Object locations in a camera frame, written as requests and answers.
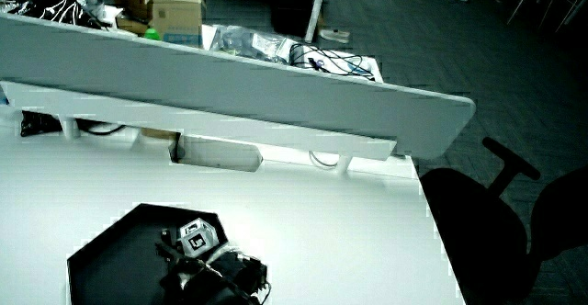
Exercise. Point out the person's right hand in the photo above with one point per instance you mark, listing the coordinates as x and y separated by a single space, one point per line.
198 240

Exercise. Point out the black hexagonal plate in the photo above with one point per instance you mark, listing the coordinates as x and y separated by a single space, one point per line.
115 259

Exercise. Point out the person's right forearm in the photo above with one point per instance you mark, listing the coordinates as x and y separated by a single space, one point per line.
216 292

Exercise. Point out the white desk divider panel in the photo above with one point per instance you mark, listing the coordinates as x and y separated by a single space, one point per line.
220 82

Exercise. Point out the clear plastic bag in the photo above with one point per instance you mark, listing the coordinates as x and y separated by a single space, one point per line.
248 43

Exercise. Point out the green bottle cap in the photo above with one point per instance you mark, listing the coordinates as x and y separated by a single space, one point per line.
152 34

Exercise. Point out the cardboard box with blue print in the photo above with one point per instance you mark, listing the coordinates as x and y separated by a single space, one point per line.
177 15

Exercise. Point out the white pole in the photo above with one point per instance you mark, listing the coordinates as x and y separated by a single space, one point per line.
318 6

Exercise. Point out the black bag with white stripes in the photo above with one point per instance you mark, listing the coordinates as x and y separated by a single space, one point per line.
57 8

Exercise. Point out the black office chair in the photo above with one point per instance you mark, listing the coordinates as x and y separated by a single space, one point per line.
478 231

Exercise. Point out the white metal rack legs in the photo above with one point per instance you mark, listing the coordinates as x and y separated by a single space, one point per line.
558 2

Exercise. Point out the white rail under divider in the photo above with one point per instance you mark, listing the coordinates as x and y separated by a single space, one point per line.
184 121

